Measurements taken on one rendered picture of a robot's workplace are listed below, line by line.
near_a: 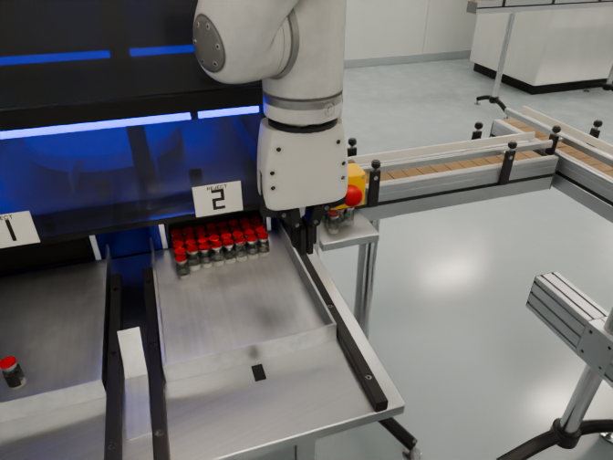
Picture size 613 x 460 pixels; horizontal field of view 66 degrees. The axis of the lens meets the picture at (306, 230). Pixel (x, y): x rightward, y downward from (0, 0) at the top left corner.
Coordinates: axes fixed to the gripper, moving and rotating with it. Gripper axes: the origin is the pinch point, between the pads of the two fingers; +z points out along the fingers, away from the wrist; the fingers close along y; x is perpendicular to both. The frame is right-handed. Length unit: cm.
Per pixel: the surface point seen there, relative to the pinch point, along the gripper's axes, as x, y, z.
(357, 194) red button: -24.6, -18.4, 9.9
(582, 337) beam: -18, -84, 61
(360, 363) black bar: 4.9, -7.0, 20.3
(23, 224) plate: -28.0, 38.2, 7.4
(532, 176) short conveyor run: -39, -74, 21
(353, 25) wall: -488, -214, 63
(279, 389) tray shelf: 4.0, 4.9, 22.3
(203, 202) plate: -28.0, 9.6, 8.4
